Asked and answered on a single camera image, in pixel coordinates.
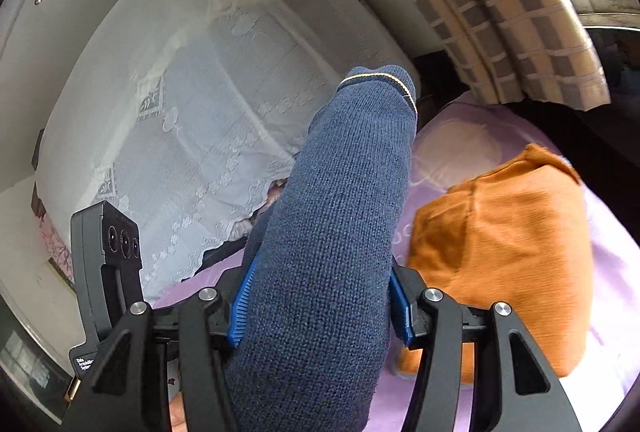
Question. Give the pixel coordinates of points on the purple printed blanket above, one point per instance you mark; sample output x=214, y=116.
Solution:
x=450, y=142

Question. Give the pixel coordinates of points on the navy knitted cardigan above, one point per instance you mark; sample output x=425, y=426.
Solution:
x=330, y=237

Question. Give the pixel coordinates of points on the pink floral cloth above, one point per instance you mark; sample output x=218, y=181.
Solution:
x=50, y=244

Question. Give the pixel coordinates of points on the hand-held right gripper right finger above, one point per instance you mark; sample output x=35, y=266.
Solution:
x=402, y=312

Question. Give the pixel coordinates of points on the white lace cloth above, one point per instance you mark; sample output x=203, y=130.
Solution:
x=215, y=152

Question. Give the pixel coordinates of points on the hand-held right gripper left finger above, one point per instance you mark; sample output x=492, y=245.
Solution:
x=245, y=307

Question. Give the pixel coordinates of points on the stack of folded blankets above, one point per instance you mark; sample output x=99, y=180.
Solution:
x=275, y=192

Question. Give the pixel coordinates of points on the folded orange cloth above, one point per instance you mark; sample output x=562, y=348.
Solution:
x=500, y=262

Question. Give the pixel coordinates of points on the beige checked curtain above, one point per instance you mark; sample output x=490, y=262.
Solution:
x=500, y=12

